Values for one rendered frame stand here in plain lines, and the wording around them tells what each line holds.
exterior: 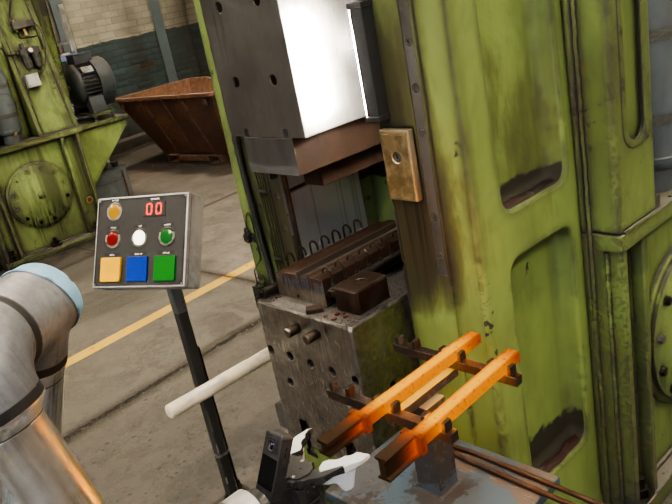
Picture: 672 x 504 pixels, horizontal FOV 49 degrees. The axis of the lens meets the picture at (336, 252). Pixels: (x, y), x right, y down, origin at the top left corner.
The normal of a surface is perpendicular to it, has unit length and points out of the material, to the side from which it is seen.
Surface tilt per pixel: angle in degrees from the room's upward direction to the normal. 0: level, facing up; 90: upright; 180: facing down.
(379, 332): 90
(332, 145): 90
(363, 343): 90
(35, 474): 81
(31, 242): 90
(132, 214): 60
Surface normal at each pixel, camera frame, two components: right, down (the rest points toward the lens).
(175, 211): -0.40, -0.13
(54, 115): 0.61, -0.04
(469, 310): -0.71, 0.37
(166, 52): 0.74, 0.10
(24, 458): 0.40, 0.10
